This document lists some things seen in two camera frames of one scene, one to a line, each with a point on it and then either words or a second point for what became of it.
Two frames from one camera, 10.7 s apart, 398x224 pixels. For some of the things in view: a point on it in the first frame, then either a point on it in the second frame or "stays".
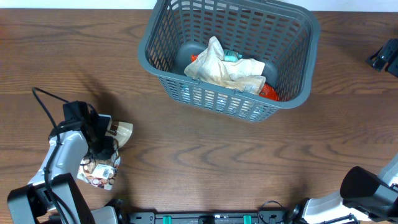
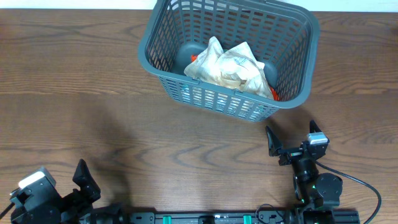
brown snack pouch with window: (101, 173) to (239, 66)
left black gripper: (107, 147) to (72, 201)
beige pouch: (207, 66) stays
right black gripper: (388, 55) to (289, 154)
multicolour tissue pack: (222, 101) stays
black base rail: (273, 217) stays
